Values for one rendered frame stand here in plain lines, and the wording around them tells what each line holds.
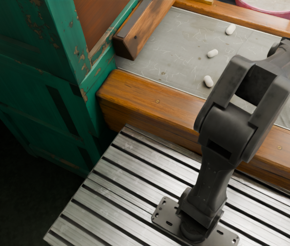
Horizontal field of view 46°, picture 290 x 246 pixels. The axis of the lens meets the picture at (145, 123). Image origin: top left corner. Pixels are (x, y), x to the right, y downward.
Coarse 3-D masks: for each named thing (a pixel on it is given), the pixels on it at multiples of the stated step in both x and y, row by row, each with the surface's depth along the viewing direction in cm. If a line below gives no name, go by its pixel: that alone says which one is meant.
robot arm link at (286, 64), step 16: (288, 48) 59; (240, 64) 46; (256, 64) 47; (272, 64) 49; (288, 64) 52; (224, 80) 47; (240, 80) 46; (256, 80) 48; (272, 80) 46; (288, 80) 44; (208, 96) 47; (224, 96) 46; (240, 96) 50; (256, 96) 49; (272, 96) 44; (288, 96) 44; (208, 112) 48; (256, 112) 45; (272, 112) 44; (256, 144) 44
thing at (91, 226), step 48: (144, 144) 93; (96, 192) 87; (144, 192) 84; (240, 192) 84; (288, 192) 82; (48, 240) 80; (96, 240) 79; (144, 240) 78; (240, 240) 77; (288, 240) 76
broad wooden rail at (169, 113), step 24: (120, 72) 93; (120, 96) 89; (144, 96) 88; (168, 96) 88; (192, 96) 89; (120, 120) 96; (144, 120) 89; (168, 120) 84; (192, 120) 83; (192, 144) 87; (264, 144) 79; (288, 144) 78; (240, 168) 85; (264, 168) 79; (288, 168) 75
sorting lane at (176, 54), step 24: (168, 24) 105; (192, 24) 105; (216, 24) 104; (144, 48) 101; (168, 48) 100; (192, 48) 99; (216, 48) 99; (240, 48) 98; (264, 48) 97; (144, 72) 96; (168, 72) 95; (192, 72) 95; (216, 72) 94; (288, 120) 84
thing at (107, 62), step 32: (0, 64) 95; (96, 64) 86; (0, 96) 123; (32, 96) 107; (64, 96) 92; (96, 96) 92; (32, 128) 136; (64, 128) 117; (96, 128) 100; (64, 160) 151; (96, 160) 124
